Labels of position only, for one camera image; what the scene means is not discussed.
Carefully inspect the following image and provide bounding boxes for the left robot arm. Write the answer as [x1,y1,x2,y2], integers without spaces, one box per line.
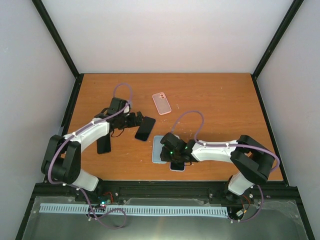
[41,97,144,202]

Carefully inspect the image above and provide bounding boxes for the left black frame post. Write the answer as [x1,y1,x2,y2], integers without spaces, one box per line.
[32,0,81,80]

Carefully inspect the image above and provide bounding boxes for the black frame post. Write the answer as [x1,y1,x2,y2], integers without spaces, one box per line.
[32,0,81,80]
[251,0,304,81]

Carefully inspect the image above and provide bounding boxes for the black phone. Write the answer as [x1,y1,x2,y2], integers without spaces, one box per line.
[96,134,111,155]
[169,161,186,172]
[134,116,156,142]

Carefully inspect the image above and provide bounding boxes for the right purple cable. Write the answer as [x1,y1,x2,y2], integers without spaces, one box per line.
[171,111,280,173]

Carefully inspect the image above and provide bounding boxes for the light blue cable duct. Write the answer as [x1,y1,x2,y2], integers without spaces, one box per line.
[38,203,228,218]

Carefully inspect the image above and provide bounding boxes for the light blue phone case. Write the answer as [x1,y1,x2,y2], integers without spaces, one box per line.
[151,135,167,164]

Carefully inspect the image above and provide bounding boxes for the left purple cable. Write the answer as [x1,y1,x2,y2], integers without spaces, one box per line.
[47,83,133,185]

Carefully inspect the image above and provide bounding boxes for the right black frame post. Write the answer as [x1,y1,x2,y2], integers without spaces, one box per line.
[251,0,304,81]

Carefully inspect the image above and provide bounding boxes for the small green led board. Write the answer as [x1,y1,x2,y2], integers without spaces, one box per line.
[99,199,113,208]

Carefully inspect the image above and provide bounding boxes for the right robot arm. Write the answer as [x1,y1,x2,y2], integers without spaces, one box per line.
[160,132,280,196]

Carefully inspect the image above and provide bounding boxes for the pink phone case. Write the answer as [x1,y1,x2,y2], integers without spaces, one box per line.
[152,92,172,116]

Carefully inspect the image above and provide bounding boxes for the purple cable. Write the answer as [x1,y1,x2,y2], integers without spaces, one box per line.
[47,83,133,185]
[171,111,280,173]

